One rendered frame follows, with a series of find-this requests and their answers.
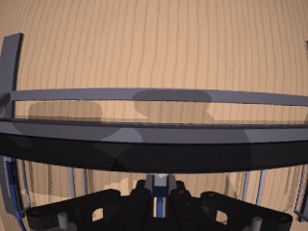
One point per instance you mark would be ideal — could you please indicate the blue cable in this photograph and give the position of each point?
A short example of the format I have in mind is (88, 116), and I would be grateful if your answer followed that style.
(159, 204)

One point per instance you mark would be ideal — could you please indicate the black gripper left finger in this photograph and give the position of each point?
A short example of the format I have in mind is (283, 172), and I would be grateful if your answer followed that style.
(75, 214)

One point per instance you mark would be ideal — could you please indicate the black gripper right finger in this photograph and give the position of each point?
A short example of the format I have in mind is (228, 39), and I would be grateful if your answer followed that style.
(241, 215)

